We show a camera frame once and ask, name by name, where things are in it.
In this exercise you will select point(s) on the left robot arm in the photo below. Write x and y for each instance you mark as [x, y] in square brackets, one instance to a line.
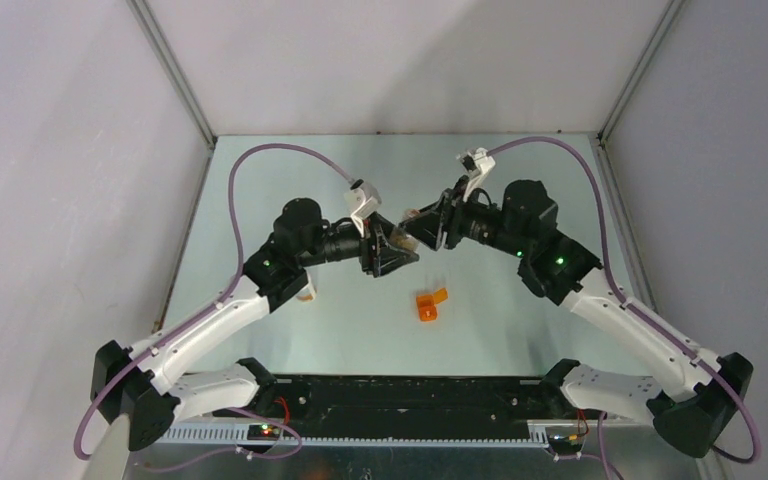
[147, 381]

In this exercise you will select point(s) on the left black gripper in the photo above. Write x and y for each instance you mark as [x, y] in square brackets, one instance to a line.
[381, 259]

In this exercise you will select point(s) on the white pill bottle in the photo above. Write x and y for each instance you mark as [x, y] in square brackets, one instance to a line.
[308, 292]

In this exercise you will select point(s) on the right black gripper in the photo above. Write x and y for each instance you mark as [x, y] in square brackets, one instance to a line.
[448, 215]

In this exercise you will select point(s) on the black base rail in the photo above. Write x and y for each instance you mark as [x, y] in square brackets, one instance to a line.
[357, 407]

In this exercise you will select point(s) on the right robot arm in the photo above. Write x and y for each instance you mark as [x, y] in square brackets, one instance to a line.
[688, 393]

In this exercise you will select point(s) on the left circuit board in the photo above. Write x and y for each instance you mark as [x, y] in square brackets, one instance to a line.
[263, 432]

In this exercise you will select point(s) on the right circuit board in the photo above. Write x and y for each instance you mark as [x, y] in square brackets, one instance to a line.
[566, 445]

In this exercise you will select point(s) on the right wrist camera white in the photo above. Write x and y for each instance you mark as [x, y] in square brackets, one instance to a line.
[478, 163]

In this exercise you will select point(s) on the amber glass pill bottle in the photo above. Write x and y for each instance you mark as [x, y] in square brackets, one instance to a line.
[399, 237]

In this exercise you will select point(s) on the orange pill organizer box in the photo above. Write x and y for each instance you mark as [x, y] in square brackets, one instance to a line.
[427, 304]

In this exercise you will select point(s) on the circuit board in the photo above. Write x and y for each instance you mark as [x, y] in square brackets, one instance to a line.
[263, 432]
[566, 445]

